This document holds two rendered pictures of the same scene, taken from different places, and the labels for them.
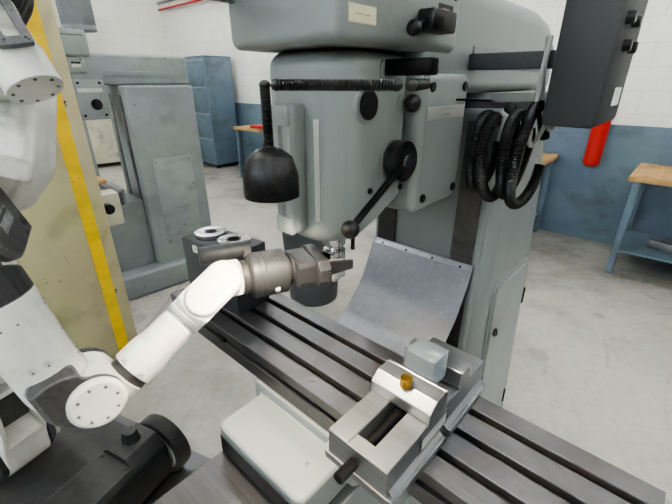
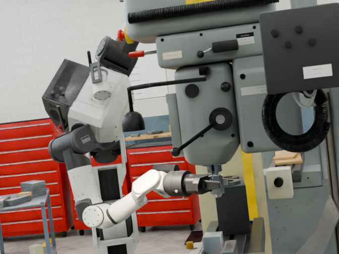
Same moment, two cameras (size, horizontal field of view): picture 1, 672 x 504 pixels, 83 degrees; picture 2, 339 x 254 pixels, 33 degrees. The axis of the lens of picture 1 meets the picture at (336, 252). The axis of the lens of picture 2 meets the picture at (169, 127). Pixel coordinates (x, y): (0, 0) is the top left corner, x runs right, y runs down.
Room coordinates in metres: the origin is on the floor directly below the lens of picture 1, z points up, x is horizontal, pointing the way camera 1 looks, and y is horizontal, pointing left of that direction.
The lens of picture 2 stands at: (-0.35, -1.53, 1.54)
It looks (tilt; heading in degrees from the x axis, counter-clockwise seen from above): 3 degrees down; 59
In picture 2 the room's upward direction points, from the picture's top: 7 degrees counter-clockwise
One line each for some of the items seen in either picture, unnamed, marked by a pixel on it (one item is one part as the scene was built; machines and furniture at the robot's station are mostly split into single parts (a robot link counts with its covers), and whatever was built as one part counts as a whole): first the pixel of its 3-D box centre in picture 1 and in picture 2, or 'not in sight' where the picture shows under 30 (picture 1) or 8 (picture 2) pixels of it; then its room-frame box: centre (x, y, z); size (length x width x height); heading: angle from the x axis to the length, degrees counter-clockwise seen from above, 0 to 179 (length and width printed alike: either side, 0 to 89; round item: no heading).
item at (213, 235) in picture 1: (226, 266); (231, 203); (1.01, 0.32, 1.09); 0.22 x 0.12 x 0.20; 55
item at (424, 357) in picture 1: (425, 362); (213, 244); (0.57, -0.17, 1.10); 0.06 x 0.05 x 0.06; 47
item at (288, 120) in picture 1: (289, 171); (176, 125); (0.64, 0.08, 1.45); 0.04 x 0.04 x 0.21; 48
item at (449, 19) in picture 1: (426, 24); (217, 49); (0.68, -0.14, 1.66); 0.12 x 0.04 x 0.04; 138
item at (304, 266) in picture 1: (292, 269); (192, 184); (0.69, 0.09, 1.24); 0.13 x 0.12 x 0.10; 24
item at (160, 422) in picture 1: (162, 442); not in sight; (0.89, 0.57, 0.50); 0.20 x 0.05 x 0.20; 65
